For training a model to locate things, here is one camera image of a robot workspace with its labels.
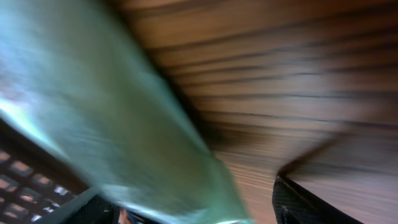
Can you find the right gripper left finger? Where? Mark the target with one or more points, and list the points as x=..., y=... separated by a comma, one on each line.
x=87, y=208

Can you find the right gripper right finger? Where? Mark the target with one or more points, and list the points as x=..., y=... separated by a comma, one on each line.
x=294, y=204

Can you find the mint green white packet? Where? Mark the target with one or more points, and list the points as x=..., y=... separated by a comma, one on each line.
x=74, y=80

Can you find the grey plastic mesh basket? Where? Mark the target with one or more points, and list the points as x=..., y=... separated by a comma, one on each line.
x=33, y=183

